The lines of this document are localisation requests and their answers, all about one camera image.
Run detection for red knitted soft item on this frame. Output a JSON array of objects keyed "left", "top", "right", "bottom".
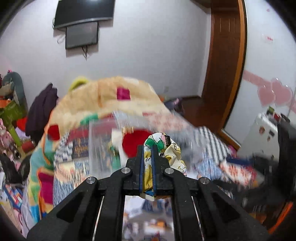
[{"left": 122, "top": 129, "right": 152, "bottom": 158}]

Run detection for green cardboard box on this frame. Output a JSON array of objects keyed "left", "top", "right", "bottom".
[{"left": 1, "top": 100, "right": 27, "bottom": 126}]

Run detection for patchwork patterned bed sheet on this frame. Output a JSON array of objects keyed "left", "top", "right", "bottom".
[{"left": 53, "top": 111, "right": 258, "bottom": 241}]

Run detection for colourful cartoon print cloth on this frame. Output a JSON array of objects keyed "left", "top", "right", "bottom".
[{"left": 140, "top": 132, "right": 187, "bottom": 201}]

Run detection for pink heart wall stickers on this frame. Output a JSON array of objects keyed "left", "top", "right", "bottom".
[{"left": 242, "top": 70, "right": 295, "bottom": 107}]

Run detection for small wall screen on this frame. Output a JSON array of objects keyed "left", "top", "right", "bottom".
[{"left": 65, "top": 22, "right": 99, "bottom": 50}]

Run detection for grey green plush toy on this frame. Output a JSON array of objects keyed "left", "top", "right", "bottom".
[{"left": 1, "top": 72, "right": 26, "bottom": 105}]

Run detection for pink rabbit plush toy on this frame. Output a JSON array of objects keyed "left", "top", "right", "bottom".
[{"left": 0, "top": 118, "right": 14, "bottom": 150}]

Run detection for dark purple garment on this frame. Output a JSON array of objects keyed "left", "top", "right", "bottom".
[{"left": 25, "top": 83, "right": 58, "bottom": 144}]

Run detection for brown wooden door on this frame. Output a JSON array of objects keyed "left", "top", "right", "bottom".
[{"left": 191, "top": 0, "right": 247, "bottom": 149}]

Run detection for beige fleece blanket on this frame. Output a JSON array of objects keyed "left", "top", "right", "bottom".
[{"left": 26, "top": 76, "right": 169, "bottom": 223}]

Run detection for yellow green plush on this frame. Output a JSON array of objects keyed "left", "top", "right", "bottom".
[{"left": 68, "top": 76, "right": 89, "bottom": 92}]

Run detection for white cabinet with bottles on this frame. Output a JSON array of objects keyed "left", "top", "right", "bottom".
[{"left": 237, "top": 106, "right": 295, "bottom": 161}]

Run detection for clear plastic storage box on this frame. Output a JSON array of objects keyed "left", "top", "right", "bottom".
[{"left": 88, "top": 111, "right": 208, "bottom": 179}]

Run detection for black curved monitor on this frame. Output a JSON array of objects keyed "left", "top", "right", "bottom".
[{"left": 54, "top": 0, "right": 115, "bottom": 29}]

